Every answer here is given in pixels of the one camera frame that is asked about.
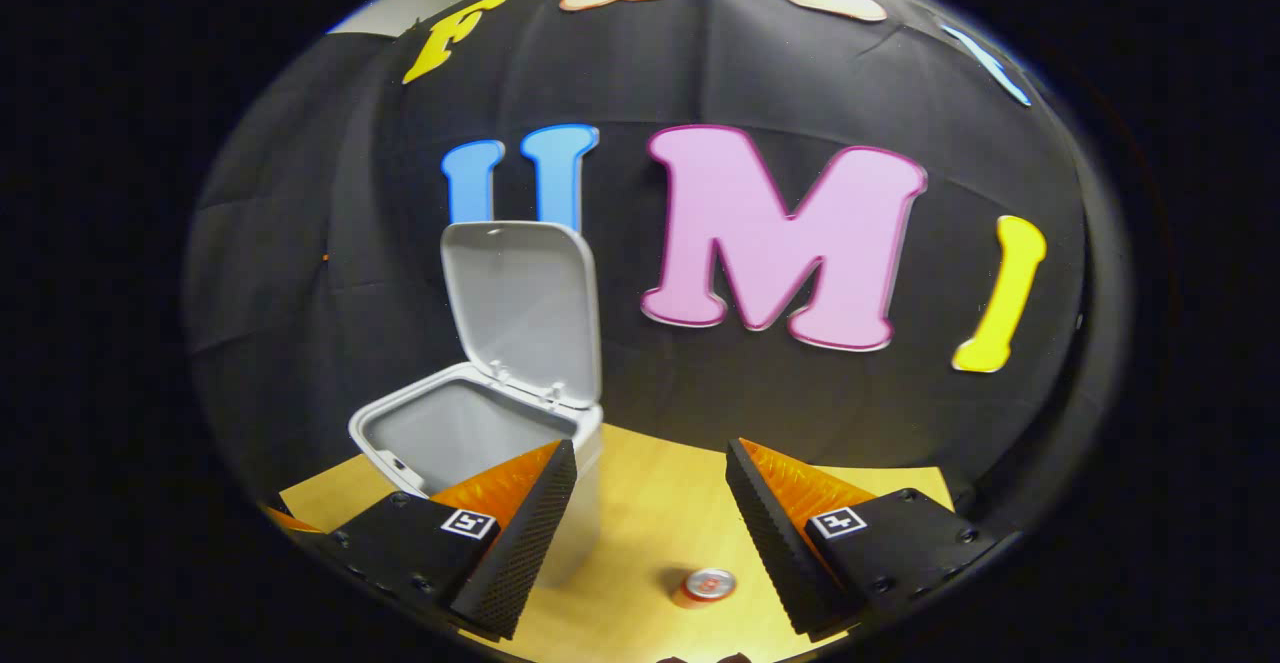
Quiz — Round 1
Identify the wooden desktop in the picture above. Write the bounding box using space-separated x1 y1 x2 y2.
278 423 956 663

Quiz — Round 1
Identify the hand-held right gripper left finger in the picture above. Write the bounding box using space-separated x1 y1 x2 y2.
290 438 579 642

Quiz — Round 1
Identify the red pop can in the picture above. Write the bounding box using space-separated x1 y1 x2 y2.
670 568 738 610

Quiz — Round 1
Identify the black backdrop cloth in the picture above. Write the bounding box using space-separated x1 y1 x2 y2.
185 0 1131 544

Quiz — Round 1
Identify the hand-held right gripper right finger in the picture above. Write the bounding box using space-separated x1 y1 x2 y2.
725 438 1006 642

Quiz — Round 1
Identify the white desktop garbage bin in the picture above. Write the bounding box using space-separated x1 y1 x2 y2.
348 220 605 589

